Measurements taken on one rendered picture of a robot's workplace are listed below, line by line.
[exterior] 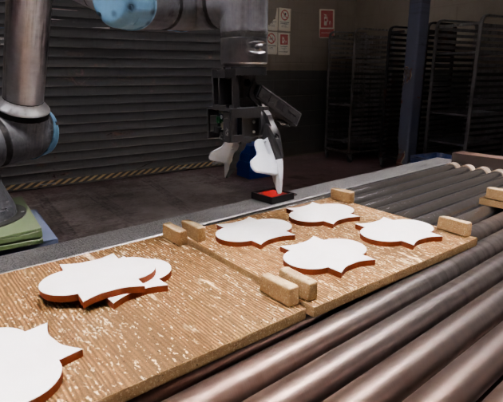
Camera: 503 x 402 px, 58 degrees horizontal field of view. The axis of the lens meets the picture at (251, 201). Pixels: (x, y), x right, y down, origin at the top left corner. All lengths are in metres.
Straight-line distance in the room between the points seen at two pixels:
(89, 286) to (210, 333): 0.18
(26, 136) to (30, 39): 0.22
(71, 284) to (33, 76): 0.60
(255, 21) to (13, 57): 0.57
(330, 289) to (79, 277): 0.34
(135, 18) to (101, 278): 0.35
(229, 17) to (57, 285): 0.45
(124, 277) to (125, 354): 0.15
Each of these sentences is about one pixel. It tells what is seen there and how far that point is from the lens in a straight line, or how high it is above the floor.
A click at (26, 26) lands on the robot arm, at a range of 1.09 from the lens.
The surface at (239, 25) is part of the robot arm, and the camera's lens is 0.73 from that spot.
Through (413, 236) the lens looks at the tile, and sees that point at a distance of 0.84.
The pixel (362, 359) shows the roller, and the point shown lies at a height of 0.91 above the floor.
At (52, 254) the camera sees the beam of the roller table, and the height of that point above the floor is 0.92.
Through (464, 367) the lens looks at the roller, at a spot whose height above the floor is 0.92.
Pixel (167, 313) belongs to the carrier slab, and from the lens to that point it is 0.58.
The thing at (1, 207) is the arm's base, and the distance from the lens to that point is 1.14.
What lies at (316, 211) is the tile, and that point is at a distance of 0.94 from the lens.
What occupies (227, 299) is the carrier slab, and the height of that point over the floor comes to 0.94.
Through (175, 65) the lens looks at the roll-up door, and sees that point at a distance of 5.83.
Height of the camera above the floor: 1.22
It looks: 16 degrees down
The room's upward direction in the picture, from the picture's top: straight up
